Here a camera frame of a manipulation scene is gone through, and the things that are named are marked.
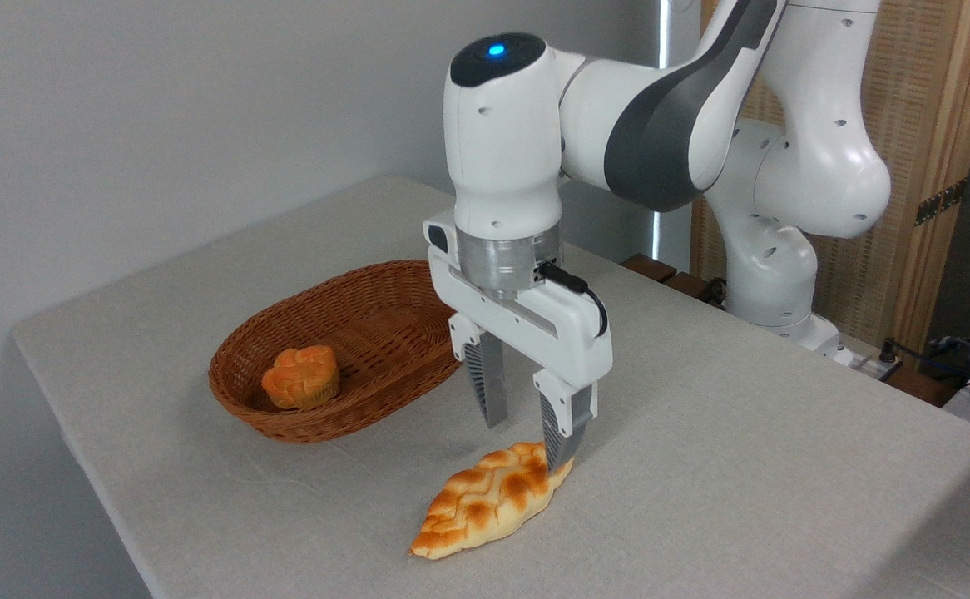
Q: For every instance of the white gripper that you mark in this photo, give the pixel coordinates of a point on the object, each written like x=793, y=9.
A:
x=551, y=333

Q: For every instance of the braided golden bread loaf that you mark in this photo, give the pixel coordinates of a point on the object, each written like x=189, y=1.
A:
x=485, y=507

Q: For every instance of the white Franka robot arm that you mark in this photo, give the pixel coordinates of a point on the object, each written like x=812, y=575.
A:
x=502, y=150

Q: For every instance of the brown wicker oval basket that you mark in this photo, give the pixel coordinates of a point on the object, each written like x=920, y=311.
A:
x=385, y=391

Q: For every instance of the dark wooden base board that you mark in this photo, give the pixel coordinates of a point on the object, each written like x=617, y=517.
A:
x=651, y=268

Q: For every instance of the grey tablecloth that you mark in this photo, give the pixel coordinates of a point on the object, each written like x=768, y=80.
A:
x=701, y=466

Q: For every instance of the bright vertical window strip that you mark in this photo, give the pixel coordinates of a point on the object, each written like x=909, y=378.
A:
x=661, y=241

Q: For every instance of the orange flower-shaped bun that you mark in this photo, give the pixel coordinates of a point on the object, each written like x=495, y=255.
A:
x=302, y=378

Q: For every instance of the metal screen hinge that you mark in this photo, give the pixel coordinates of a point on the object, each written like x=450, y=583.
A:
x=940, y=202

